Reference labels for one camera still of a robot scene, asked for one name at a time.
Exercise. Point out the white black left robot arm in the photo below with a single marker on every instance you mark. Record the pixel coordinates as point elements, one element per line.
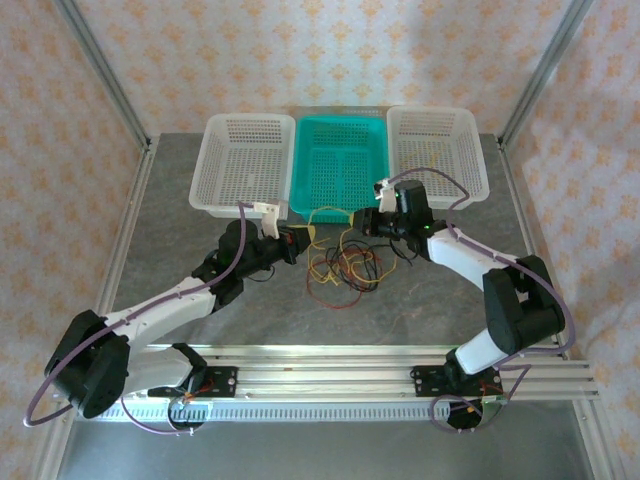
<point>90,365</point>

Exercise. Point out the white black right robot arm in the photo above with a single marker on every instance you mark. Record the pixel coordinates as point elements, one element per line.
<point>520,310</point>

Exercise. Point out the teal perforated plastic basket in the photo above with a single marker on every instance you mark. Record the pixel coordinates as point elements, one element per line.
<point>340,165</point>

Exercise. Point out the white perforated plastic basket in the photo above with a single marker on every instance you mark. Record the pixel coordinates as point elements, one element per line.
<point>240,165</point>
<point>435,130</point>

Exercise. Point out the grey sheet metal panel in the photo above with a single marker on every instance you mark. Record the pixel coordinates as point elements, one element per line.
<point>320,450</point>

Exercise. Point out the aluminium table side rail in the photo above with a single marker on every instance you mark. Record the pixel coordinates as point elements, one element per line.
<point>132,210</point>
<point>520,200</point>

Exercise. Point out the aluminium mounting rail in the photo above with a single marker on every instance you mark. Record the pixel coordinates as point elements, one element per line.
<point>320,372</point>

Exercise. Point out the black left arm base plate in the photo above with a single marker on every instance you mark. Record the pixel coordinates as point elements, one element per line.
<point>222,381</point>

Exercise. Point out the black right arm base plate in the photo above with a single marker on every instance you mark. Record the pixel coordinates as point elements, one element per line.
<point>427,380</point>

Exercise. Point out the aluminium frame post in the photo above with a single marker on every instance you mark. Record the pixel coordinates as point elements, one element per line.
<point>107,75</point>
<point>545,65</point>

